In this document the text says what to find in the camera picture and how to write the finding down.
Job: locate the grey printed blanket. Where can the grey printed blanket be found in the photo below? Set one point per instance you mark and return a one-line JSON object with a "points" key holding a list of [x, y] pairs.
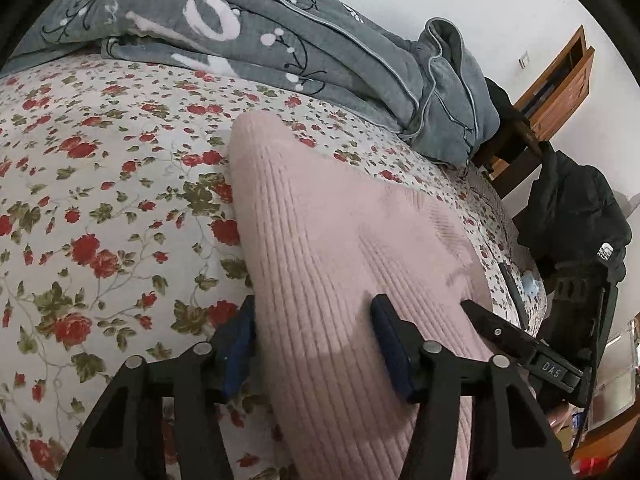
{"points": [[300, 25]]}

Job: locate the black puffer jacket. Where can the black puffer jacket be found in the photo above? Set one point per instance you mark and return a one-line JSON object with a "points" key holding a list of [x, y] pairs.
{"points": [[575, 210]]}

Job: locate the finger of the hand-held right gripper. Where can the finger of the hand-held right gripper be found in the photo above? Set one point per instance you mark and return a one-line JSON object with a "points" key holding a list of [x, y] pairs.
{"points": [[500, 330]]}

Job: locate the small light blue item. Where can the small light blue item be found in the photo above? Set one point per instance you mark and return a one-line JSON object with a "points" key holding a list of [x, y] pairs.
{"points": [[531, 284]]}

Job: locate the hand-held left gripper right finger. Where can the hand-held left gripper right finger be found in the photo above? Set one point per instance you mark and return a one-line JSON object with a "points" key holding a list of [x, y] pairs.
{"points": [[392, 350]]}

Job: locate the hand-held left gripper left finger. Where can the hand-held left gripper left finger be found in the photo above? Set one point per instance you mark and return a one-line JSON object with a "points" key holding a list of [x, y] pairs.
{"points": [[239, 345]]}

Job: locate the floral bed sheet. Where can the floral bed sheet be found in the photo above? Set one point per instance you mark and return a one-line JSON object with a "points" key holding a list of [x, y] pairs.
{"points": [[100, 185]]}

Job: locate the pink ribbed knit sweater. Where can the pink ribbed knit sweater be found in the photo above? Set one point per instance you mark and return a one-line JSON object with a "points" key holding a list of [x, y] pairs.
{"points": [[320, 240]]}

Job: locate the clear plastic container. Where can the clear plastic container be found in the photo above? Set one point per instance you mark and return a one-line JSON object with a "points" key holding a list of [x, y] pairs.
{"points": [[622, 360]]}

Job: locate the white wall socket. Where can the white wall socket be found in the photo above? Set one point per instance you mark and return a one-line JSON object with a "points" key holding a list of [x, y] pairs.
{"points": [[523, 58]]}

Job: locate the brown wooden cabinet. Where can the brown wooden cabinet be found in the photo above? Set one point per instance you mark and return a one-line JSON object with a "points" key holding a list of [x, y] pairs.
{"points": [[560, 90]]}

